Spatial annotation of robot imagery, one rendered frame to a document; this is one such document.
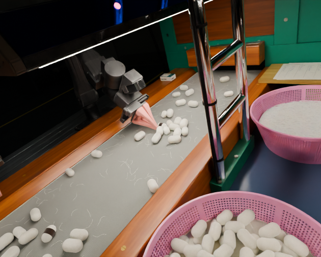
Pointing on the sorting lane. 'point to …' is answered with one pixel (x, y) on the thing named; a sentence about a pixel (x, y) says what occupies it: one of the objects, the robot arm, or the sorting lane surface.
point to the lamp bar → (65, 29)
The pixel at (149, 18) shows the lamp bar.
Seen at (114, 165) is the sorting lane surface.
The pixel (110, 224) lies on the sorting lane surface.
